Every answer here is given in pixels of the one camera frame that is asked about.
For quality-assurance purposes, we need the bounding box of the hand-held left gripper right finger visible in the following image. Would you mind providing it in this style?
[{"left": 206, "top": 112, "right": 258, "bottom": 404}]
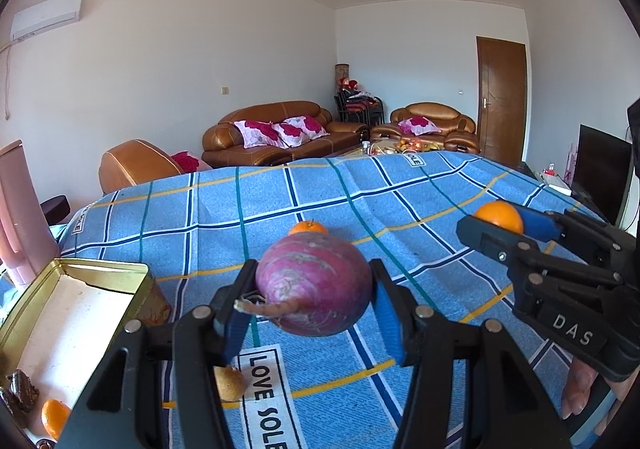
[{"left": 369, "top": 259, "right": 573, "bottom": 449}]

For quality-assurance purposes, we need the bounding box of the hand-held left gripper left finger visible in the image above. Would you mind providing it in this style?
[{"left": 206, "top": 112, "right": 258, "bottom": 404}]
[{"left": 57, "top": 259, "right": 261, "bottom": 449}]

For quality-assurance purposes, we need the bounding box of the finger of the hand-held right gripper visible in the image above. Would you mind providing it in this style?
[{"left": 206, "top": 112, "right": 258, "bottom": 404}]
[
  {"left": 517, "top": 206, "right": 634, "bottom": 275},
  {"left": 456, "top": 214, "right": 624, "bottom": 313}
]

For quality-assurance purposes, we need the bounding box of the orange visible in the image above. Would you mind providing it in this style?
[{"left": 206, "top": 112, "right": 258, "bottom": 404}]
[
  {"left": 288, "top": 220, "right": 329, "bottom": 236},
  {"left": 474, "top": 201, "right": 525, "bottom": 236},
  {"left": 41, "top": 399, "right": 72, "bottom": 441}
]

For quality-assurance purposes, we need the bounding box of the purple-red radish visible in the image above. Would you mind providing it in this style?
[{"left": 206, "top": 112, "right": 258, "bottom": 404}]
[{"left": 235, "top": 234, "right": 373, "bottom": 337}]

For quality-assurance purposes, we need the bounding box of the gold tin box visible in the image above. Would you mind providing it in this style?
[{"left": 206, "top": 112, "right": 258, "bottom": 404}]
[{"left": 0, "top": 258, "right": 171, "bottom": 449}]

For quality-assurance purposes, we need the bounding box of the brown water chestnut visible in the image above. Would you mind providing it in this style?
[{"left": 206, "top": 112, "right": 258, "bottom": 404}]
[
  {"left": 0, "top": 386, "right": 26, "bottom": 430},
  {"left": 7, "top": 369, "right": 40, "bottom": 412}
]

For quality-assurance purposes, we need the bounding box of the person's right hand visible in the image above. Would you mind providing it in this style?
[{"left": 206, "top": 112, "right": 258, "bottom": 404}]
[{"left": 560, "top": 357, "right": 640, "bottom": 431}]

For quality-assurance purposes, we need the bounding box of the small tan potato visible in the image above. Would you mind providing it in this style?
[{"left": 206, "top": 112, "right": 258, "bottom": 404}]
[{"left": 216, "top": 365, "right": 246, "bottom": 402}]

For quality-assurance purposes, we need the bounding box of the blue plaid blanket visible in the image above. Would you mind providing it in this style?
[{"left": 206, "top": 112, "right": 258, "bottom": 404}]
[{"left": 0, "top": 151, "right": 613, "bottom": 449}]

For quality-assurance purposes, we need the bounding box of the black television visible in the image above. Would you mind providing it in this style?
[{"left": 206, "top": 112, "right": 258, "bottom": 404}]
[{"left": 572, "top": 124, "right": 633, "bottom": 225}]

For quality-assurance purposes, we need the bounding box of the brown leather armchair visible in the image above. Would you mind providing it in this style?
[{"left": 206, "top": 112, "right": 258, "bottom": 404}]
[
  {"left": 98, "top": 139, "right": 213, "bottom": 194},
  {"left": 370, "top": 102, "right": 481, "bottom": 154}
]

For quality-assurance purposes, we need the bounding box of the cluttered coffee table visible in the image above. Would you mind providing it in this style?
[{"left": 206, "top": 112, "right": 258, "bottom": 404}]
[{"left": 357, "top": 138, "right": 446, "bottom": 157}]

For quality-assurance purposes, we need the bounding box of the brown wooden door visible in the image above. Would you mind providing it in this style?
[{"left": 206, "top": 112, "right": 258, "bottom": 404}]
[{"left": 475, "top": 36, "right": 529, "bottom": 164}]

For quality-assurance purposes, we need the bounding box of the pink floral pillow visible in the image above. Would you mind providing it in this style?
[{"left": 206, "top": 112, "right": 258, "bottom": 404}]
[
  {"left": 398, "top": 116, "right": 443, "bottom": 136},
  {"left": 234, "top": 120, "right": 283, "bottom": 148},
  {"left": 272, "top": 115, "right": 331, "bottom": 148},
  {"left": 171, "top": 151, "right": 213, "bottom": 174}
]

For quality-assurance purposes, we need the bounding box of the white box liner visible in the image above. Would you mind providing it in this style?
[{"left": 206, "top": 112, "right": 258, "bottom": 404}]
[{"left": 10, "top": 274, "right": 136, "bottom": 430}]

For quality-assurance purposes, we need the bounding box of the brown leather sofa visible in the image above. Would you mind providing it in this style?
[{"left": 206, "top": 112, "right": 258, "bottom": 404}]
[{"left": 201, "top": 101, "right": 371, "bottom": 168}]

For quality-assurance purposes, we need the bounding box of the stack of dark chairs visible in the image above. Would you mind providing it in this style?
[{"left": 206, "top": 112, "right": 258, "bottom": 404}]
[{"left": 334, "top": 64, "right": 385, "bottom": 126}]

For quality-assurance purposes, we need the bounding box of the white air conditioner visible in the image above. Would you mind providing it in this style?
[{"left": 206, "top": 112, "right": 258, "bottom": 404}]
[{"left": 10, "top": 0, "right": 83, "bottom": 42}]

